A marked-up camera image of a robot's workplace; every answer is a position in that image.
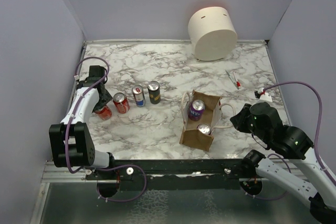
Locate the red soda can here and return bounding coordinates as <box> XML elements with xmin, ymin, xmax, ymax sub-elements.
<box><xmin>113</xmin><ymin>92</ymin><xmax>130</xmax><ymax>114</ymax></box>
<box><xmin>94</xmin><ymin>105</ymin><xmax>112</xmax><ymax>120</ymax></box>

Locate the blue and silver can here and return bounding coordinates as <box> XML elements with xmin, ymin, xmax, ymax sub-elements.
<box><xmin>132</xmin><ymin>85</ymin><xmax>145</xmax><ymax>107</ymax></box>

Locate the black and gold can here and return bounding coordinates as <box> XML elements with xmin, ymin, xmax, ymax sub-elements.
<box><xmin>147</xmin><ymin>81</ymin><xmax>161</xmax><ymax>104</ymax></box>

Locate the brown canvas bag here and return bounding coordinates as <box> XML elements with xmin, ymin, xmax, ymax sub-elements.
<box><xmin>180</xmin><ymin>90</ymin><xmax>236</xmax><ymax>152</ymax></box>

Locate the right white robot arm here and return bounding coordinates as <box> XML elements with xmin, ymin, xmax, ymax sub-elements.
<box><xmin>230</xmin><ymin>102</ymin><xmax>335</xmax><ymax>223</ymax></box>

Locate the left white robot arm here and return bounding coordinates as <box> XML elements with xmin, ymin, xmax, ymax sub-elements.
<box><xmin>49</xmin><ymin>65</ymin><xmax>116</xmax><ymax>179</ymax></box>

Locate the red and white pen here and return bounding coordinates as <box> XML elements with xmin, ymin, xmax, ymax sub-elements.
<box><xmin>233</xmin><ymin>72</ymin><xmax>240</xmax><ymax>89</ymax></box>

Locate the silver top soda can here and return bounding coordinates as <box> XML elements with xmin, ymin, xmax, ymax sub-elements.
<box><xmin>197</xmin><ymin>123</ymin><xmax>211</xmax><ymax>135</ymax></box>

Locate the purple soda can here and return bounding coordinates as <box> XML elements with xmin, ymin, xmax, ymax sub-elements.
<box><xmin>188</xmin><ymin>100</ymin><xmax>205</xmax><ymax>121</ymax></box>

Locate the cream cylindrical container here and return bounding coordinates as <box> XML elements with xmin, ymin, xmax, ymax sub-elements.
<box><xmin>188</xmin><ymin>6</ymin><xmax>237</xmax><ymax>61</ymax></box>

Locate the black mounting rail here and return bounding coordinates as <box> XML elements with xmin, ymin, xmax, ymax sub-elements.
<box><xmin>86</xmin><ymin>158</ymin><xmax>257</xmax><ymax>191</ymax></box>

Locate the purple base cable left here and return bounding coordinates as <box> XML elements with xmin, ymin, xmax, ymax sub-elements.
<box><xmin>91</xmin><ymin>164</ymin><xmax>148</xmax><ymax>204</ymax></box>

